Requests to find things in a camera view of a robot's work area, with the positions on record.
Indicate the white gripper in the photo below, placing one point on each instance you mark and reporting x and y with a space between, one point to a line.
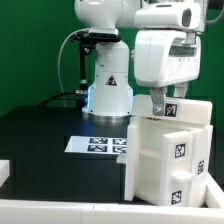
161 58

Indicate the white cabinet top block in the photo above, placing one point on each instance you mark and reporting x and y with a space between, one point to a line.
176 109

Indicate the white cabinet box body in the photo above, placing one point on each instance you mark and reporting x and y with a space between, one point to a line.
144 153

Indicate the white cabinet door panel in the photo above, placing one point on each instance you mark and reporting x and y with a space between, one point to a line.
175 168

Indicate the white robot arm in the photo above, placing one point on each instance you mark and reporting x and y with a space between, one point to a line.
110 97

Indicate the white paper with markers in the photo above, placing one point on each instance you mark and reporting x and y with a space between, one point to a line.
96 145

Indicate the black camera on stand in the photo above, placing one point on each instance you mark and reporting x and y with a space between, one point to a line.
88 39

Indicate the white right border rail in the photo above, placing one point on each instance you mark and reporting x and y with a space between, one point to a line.
214 196

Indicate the white border rail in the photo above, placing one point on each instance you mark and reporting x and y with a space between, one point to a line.
30 212
4 171
214 196

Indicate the white left border rail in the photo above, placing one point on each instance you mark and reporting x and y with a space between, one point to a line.
4 171

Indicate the white front border rail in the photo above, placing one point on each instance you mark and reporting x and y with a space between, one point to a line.
30 212

